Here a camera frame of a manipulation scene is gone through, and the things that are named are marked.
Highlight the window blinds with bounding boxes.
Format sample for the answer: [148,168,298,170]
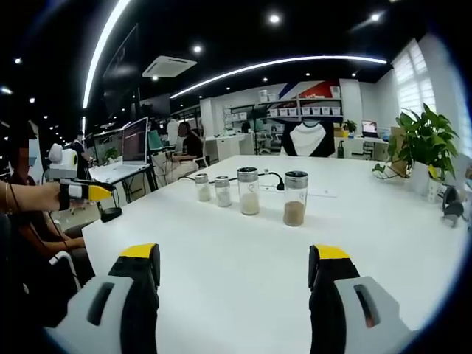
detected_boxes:
[392,38,437,119]

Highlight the white power strip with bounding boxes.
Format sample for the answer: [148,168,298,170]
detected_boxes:
[257,180,339,199]

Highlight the tall seasoning bottle brown powder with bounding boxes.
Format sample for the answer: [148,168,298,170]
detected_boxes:
[282,170,309,227]

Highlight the small seasoning bottle white powder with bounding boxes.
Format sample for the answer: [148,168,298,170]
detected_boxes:
[194,173,212,203]
[214,175,233,209]

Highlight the chair with black white shirt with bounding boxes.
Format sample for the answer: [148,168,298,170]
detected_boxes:
[280,120,336,159]

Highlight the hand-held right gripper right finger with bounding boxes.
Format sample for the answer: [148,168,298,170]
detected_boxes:
[308,243,426,354]

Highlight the ceiling air conditioner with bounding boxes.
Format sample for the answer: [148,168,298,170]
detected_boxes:
[141,55,198,79]

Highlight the person's torso and legs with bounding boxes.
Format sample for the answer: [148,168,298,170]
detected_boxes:
[0,119,97,296]

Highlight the black plug with cable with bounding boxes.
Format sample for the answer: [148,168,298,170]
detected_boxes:
[262,170,285,193]

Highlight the green leafy plant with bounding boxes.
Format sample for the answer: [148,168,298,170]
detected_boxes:
[386,103,461,181]

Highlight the tall seasoning bottle pale powder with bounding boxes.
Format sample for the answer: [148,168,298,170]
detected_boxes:
[236,166,261,216]

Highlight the open silver laptop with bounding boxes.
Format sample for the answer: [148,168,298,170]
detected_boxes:
[108,117,151,171]

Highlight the white chair frame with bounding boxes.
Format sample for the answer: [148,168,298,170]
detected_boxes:
[47,250,83,293]

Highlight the black round puck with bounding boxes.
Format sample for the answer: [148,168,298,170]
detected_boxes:
[100,206,123,223]

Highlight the white side table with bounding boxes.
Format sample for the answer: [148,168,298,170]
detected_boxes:
[87,163,158,206]

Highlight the small laptop with pink screen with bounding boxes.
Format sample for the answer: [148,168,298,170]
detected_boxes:
[361,120,380,139]

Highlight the long curved ceiling light strip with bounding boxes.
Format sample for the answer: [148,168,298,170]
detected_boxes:
[81,0,133,110]
[169,55,389,100]

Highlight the small grey figure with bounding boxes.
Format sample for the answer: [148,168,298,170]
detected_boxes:
[440,185,466,228]

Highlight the shelf with white bins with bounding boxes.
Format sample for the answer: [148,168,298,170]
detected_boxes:
[257,87,344,122]

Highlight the white plant pot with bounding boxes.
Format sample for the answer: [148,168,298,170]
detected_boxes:
[409,161,444,204]

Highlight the white counter desk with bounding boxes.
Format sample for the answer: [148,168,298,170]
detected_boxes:
[204,133,256,162]

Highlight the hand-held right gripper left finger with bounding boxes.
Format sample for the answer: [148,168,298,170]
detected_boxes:
[44,243,162,354]

